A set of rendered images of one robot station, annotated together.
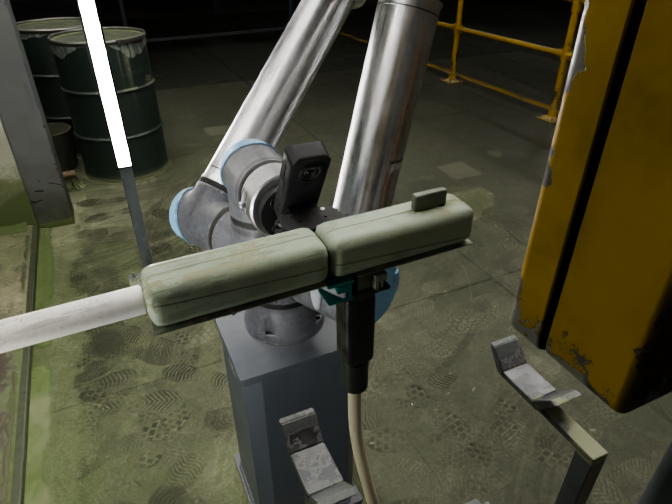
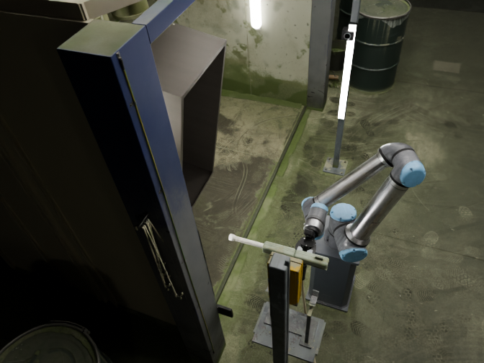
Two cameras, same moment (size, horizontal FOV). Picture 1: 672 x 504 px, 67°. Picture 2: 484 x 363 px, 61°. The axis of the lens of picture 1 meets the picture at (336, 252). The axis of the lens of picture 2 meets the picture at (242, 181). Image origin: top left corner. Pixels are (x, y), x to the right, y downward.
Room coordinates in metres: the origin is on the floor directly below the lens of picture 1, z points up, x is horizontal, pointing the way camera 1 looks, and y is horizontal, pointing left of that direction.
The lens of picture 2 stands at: (-0.43, -0.67, 2.82)
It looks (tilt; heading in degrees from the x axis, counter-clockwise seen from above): 47 degrees down; 51
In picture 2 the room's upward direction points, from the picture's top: 6 degrees counter-clockwise
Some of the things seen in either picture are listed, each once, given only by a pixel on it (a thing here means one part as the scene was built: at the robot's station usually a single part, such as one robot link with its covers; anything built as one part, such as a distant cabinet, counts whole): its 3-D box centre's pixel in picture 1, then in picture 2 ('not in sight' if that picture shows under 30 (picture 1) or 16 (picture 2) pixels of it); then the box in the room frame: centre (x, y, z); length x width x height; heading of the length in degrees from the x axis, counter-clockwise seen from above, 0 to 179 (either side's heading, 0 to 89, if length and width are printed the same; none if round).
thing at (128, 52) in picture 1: (114, 104); (375, 45); (3.40, 1.48, 0.44); 0.59 x 0.58 x 0.89; 39
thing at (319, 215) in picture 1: (303, 235); (308, 241); (0.52, 0.04, 1.12); 0.12 x 0.08 x 0.09; 25
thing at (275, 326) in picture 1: (283, 301); (340, 232); (0.95, 0.12, 0.69); 0.19 x 0.19 x 0.10
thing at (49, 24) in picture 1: (54, 26); not in sight; (3.85, 1.96, 0.86); 0.54 x 0.54 x 0.01
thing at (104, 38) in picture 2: not in sight; (178, 260); (0.00, 0.41, 1.14); 0.18 x 0.18 x 2.29; 25
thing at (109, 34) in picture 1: (98, 37); (382, 6); (3.41, 1.48, 0.86); 0.54 x 0.54 x 0.01
